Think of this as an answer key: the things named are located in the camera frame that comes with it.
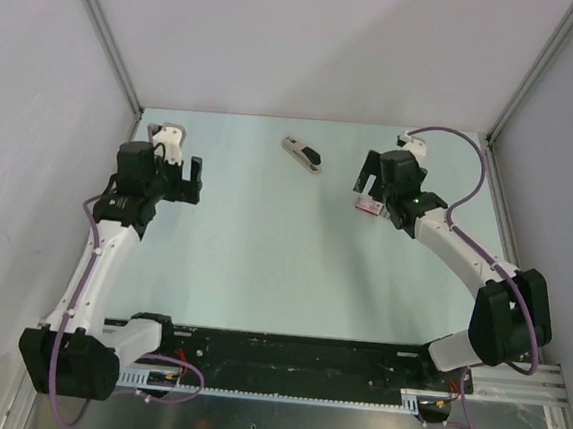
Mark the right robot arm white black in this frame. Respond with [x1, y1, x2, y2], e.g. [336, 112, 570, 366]
[353, 150, 552, 389]

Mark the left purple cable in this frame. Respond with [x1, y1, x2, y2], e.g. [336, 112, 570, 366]
[44, 194, 111, 429]

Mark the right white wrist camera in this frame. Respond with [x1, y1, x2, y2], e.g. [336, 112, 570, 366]
[396, 134, 428, 162]

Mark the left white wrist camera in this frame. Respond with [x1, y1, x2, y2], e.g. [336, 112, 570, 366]
[149, 123, 186, 166]

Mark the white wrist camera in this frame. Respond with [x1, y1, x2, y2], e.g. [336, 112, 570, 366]
[396, 134, 428, 162]
[149, 123, 186, 166]

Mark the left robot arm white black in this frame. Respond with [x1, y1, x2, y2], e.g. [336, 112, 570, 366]
[18, 141, 203, 401]

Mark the white slotted cable duct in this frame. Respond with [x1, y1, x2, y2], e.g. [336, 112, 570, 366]
[116, 366, 450, 416]

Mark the staple box with staples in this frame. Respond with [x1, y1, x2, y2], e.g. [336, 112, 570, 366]
[355, 196, 388, 217]

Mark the beige black stapler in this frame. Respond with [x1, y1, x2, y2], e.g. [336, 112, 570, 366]
[282, 136, 322, 175]

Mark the aluminium frame rail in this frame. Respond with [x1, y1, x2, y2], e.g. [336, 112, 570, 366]
[470, 364, 569, 407]

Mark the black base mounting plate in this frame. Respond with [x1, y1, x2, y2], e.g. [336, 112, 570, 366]
[115, 317, 476, 412]

